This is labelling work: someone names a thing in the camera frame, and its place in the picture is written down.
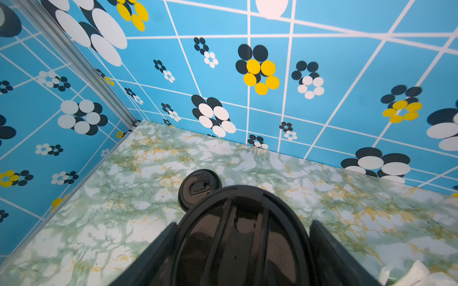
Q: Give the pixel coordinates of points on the left aluminium corner post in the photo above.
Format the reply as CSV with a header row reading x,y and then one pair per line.
x,y
43,22

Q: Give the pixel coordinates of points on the red cup black lid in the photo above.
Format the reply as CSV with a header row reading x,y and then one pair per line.
x,y
196,186
240,236

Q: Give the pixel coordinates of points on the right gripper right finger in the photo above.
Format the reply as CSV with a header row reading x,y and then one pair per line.
x,y
334,265

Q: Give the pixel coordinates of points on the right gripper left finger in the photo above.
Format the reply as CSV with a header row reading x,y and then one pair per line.
x,y
143,270

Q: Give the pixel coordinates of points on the white wrapped straws bundle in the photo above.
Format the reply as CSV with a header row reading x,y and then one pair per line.
x,y
418,275

